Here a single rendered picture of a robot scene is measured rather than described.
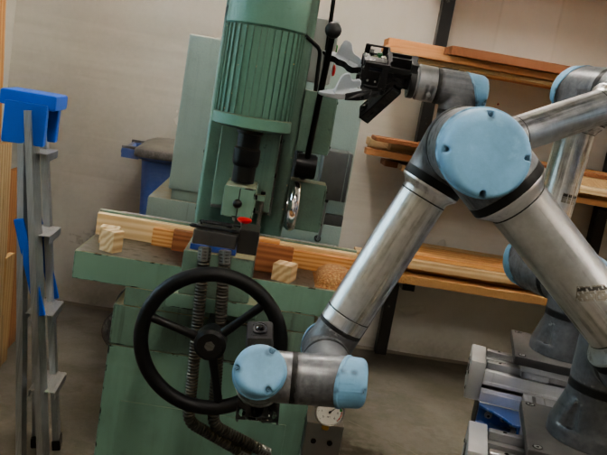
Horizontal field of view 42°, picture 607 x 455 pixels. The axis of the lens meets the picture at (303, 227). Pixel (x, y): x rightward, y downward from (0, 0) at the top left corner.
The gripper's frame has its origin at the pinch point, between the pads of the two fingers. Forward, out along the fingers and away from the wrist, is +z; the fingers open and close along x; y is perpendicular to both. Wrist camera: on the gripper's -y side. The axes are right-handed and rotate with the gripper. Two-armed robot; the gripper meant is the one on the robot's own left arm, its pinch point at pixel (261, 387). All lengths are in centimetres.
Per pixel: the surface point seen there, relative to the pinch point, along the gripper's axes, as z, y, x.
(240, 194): 16.1, -43.3, -8.6
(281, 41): -2, -71, -2
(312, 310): 16.8, -19.0, 8.9
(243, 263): 2.9, -24.0, -5.7
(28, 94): 59, -85, -75
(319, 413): 21.4, 1.7, 12.1
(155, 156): 165, -115, -56
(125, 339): 21.0, -10.2, -29.8
